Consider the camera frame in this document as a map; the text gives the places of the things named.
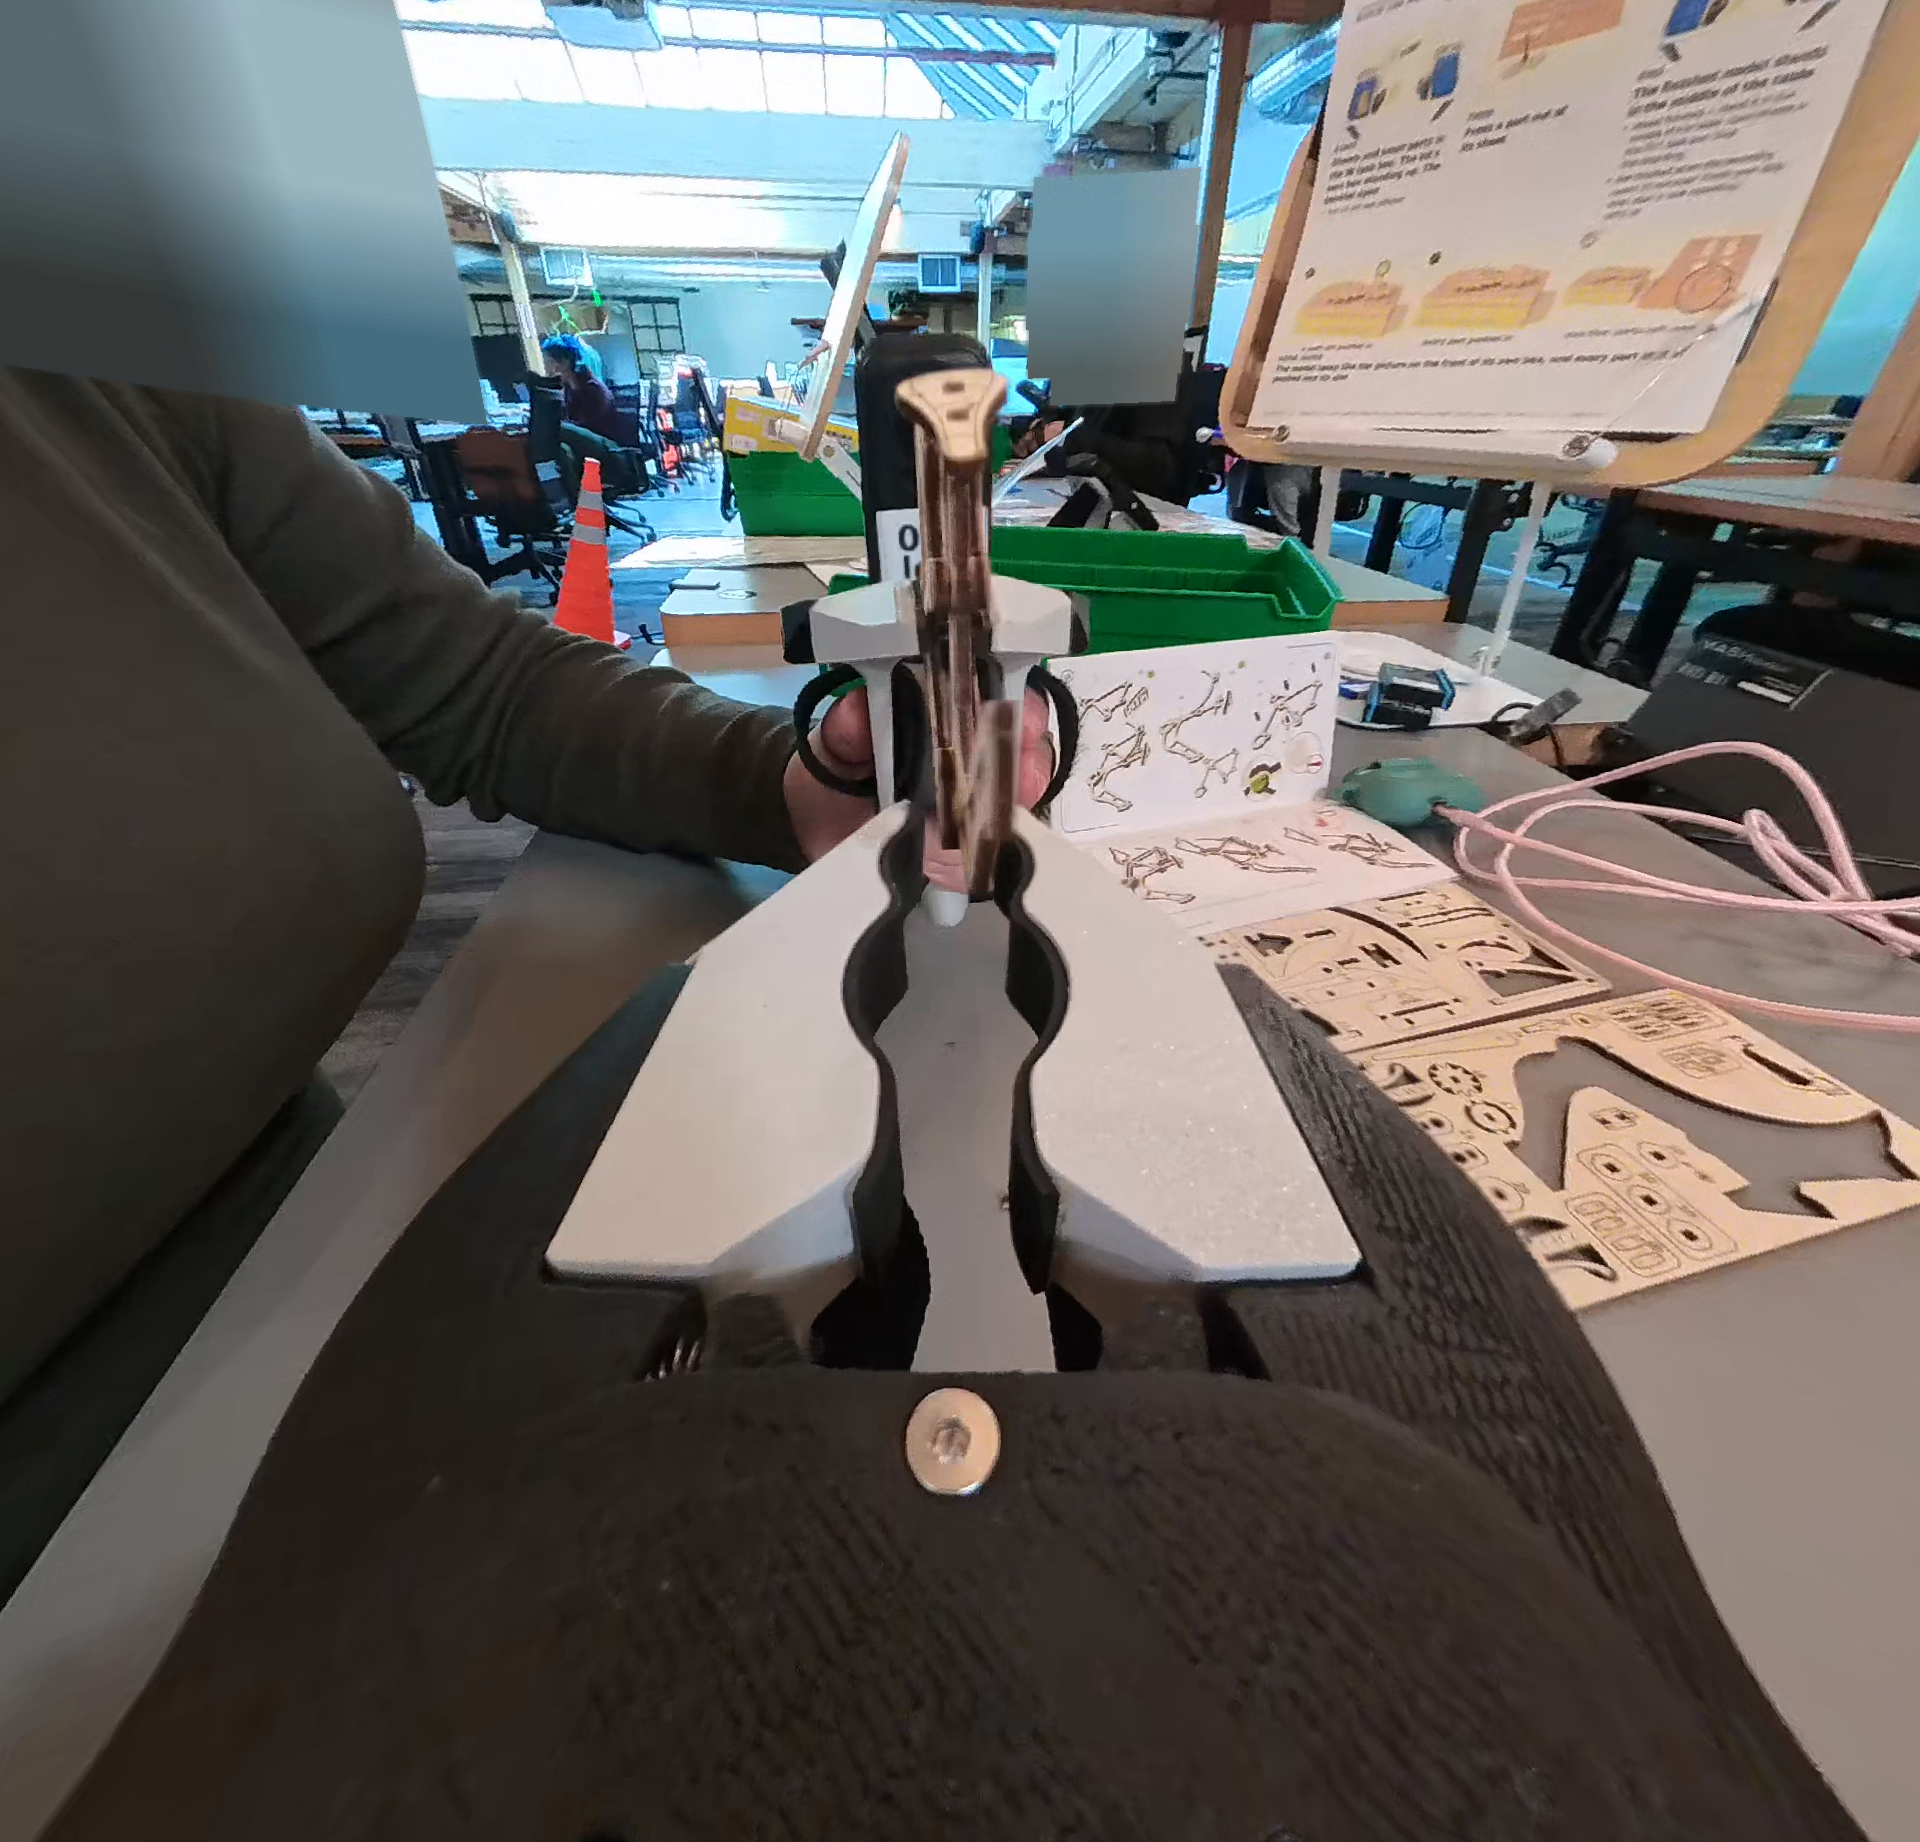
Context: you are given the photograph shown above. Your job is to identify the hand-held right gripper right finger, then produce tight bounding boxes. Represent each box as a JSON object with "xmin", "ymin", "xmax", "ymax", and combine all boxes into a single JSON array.
[{"xmin": 981, "ymin": 808, "xmax": 1366, "ymax": 1299}]

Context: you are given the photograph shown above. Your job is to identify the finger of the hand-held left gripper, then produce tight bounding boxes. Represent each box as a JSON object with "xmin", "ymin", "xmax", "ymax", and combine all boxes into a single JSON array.
[
  {"xmin": 810, "ymin": 583, "xmax": 921, "ymax": 671},
  {"xmin": 981, "ymin": 583, "xmax": 1091, "ymax": 671}
]

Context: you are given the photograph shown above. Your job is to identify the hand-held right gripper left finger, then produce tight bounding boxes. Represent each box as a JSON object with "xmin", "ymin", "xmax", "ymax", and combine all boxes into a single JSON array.
[{"xmin": 546, "ymin": 799, "xmax": 933, "ymax": 1335}]

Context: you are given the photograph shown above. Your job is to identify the assembled wooden model part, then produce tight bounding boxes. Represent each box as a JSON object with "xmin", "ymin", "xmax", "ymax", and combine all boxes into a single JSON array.
[{"xmin": 893, "ymin": 366, "xmax": 1012, "ymax": 902}]

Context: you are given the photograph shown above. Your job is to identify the person's left forearm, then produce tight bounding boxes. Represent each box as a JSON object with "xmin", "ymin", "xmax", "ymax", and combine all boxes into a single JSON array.
[{"xmin": 285, "ymin": 404, "xmax": 803, "ymax": 873}]

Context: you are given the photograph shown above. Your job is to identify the large laser-cut wooden parts sheet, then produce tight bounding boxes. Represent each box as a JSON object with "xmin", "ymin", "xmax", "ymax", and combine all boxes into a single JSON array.
[{"xmin": 1357, "ymin": 988, "xmax": 1920, "ymax": 1313}]

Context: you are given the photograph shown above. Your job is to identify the person's left hand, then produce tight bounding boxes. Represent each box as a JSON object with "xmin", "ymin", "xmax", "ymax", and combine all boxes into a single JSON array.
[{"xmin": 783, "ymin": 683, "xmax": 1055, "ymax": 888}]

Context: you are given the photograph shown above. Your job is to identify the large green plastic bin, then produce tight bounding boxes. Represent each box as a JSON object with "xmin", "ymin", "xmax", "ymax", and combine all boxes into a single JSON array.
[{"xmin": 981, "ymin": 523, "xmax": 1340, "ymax": 653}]

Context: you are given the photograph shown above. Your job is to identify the tilted instruction board on stand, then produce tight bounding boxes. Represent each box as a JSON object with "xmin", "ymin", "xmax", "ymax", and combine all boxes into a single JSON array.
[{"xmin": 792, "ymin": 132, "xmax": 915, "ymax": 459}]

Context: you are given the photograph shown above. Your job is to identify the small green plastic bin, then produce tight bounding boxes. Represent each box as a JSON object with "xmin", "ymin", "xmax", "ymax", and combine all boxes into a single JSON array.
[{"xmin": 728, "ymin": 443, "xmax": 872, "ymax": 540}]

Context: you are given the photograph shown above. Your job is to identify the white card with part outlines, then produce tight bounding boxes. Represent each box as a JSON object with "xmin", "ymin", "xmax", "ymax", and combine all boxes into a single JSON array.
[
  {"xmin": 1101, "ymin": 819, "xmax": 1460, "ymax": 917},
  {"xmin": 1049, "ymin": 636, "xmax": 1342, "ymax": 838}
]

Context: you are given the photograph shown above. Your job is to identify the orange traffic cone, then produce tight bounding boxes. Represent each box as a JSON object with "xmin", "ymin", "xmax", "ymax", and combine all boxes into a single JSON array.
[{"xmin": 551, "ymin": 456, "xmax": 633, "ymax": 653}]

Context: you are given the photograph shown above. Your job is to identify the black office chair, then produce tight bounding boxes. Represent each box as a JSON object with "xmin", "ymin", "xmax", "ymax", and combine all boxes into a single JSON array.
[{"xmin": 454, "ymin": 425, "xmax": 548, "ymax": 573}]

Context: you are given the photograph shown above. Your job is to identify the white board stand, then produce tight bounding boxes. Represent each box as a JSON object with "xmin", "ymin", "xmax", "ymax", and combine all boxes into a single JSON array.
[{"xmin": 1440, "ymin": 481, "xmax": 1553, "ymax": 736}]

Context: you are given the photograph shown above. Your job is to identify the wooden instruction board with sheet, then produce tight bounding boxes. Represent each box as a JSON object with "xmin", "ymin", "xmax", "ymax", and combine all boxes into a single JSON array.
[{"xmin": 1217, "ymin": 0, "xmax": 1920, "ymax": 489}]

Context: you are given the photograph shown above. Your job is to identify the black case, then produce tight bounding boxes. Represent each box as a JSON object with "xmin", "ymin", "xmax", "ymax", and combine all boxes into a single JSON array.
[{"xmin": 1624, "ymin": 653, "xmax": 1920, "ymax": 866}]

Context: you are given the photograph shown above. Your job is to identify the teal cable device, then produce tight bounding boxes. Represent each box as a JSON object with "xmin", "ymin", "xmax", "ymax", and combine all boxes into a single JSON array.
[{"xmin": 1338, "ymin": 757, "xmax": 1485, "ymax": 830}]

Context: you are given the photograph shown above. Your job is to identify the pink cable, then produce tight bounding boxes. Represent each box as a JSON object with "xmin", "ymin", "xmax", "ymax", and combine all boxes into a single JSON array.
[{"xmin": 1454, "ymin": 742, "xmax": 1920, "ymax": 963}]

